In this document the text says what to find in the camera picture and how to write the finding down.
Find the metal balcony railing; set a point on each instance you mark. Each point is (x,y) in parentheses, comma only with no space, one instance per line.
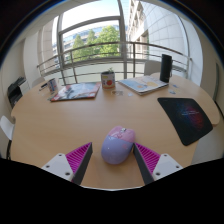
(100,44)

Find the brown sticker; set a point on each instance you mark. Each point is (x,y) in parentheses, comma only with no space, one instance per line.
(117,93)

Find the red magazine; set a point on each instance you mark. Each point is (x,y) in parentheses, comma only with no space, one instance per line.
(76,91)

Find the white chair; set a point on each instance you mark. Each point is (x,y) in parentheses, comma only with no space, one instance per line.
(6,126)
(37,81)
(151,67)

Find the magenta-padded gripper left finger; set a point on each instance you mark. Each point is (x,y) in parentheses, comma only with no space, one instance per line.
(61,165)

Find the black drink bottle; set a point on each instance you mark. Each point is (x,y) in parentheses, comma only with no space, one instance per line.
(165,68)

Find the black and white printer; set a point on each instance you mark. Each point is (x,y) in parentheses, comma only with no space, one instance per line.
(16,90)

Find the black printed mouse pad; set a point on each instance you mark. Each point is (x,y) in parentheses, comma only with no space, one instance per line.
(188,118)

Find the small blue square sticker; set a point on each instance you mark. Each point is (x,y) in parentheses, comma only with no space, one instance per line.
(175,86)

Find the light blue illustrated book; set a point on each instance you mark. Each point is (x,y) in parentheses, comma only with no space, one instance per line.
(143,84)

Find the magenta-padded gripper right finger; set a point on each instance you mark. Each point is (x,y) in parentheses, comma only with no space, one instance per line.
(163,165)

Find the white printed mug with plant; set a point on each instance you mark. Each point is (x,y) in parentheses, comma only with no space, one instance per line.
(108,80)

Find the small blue and white cup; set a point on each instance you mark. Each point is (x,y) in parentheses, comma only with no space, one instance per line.
(52,85)

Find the pink and lavender computer mouse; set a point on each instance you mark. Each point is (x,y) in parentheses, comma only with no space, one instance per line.
(117,146)

